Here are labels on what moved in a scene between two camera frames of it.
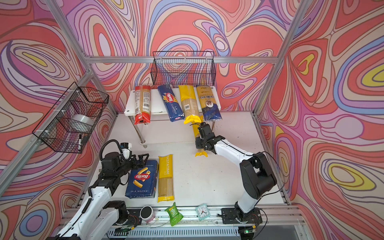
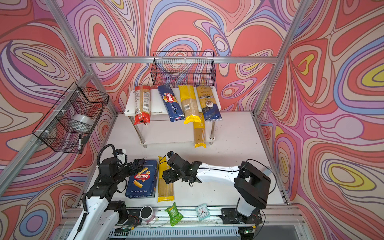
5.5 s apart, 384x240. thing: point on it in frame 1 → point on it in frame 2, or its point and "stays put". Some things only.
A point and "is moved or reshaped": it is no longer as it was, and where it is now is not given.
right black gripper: x=198 y=144 → x=172 y=178
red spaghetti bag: x=142 y=104 stays put
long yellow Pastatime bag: x=195 y=120 is moved or reshaped
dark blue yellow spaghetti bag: x=210 y=108 stays put
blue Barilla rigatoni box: x=142 y=181 stays put
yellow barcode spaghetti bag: x=187 y=95 stays put
